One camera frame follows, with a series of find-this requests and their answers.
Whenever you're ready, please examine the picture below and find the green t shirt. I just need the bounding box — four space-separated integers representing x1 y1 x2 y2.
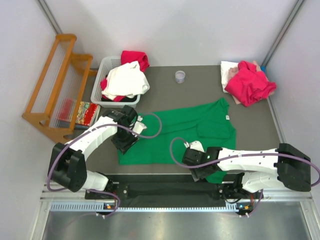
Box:
117 97 237 185

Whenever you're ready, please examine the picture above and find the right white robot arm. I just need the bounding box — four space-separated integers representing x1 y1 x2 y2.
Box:
182 141 311 198

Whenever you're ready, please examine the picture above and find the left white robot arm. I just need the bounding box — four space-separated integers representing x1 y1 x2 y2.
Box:
48 105 147 199

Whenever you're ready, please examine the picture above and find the blue item behind shirts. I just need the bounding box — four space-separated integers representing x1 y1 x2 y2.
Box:
260 66 267 74

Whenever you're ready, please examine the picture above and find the black t shirt in basket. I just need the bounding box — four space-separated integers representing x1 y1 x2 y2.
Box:
101 95 138 103

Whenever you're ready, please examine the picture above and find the colourful red box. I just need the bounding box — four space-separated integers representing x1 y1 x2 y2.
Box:
74 101 101 130

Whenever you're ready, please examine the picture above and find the white t shirt in basket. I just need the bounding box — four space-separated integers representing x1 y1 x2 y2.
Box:
101 61 150 100

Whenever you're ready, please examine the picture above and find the wooden rack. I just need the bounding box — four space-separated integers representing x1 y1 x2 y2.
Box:
22 33 98 143

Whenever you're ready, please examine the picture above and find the white laundry basket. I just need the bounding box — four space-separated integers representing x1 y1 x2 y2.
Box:
90 55 141 109

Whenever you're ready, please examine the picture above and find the red t shirt in basket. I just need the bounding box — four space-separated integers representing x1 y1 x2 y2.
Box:
100 50 150 91

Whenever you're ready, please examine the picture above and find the jar of paper clips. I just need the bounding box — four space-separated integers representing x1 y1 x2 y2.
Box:
175 70 186 84

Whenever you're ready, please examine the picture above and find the crumpled red t shirt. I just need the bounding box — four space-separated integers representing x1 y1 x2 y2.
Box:
224 60 277 108

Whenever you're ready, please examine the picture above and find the folded pink t shirt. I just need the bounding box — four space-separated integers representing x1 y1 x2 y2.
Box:
226 60 270 105

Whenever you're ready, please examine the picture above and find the folded white t shirt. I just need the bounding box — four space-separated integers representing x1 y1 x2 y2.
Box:
220 61 239 93

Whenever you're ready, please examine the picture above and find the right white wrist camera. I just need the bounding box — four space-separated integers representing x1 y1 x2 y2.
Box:
184 141 205 153

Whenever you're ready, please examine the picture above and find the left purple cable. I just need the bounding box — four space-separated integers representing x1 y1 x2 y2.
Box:
46 112 163 217

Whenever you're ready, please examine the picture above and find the purple cable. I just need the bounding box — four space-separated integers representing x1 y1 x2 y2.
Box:
169 136 320 217
46 112 163 217

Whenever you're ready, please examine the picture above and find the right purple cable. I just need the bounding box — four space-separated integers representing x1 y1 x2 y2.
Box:
169 136 320 217

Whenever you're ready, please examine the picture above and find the slotted cable duct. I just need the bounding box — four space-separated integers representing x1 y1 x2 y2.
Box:
50 201 251 213

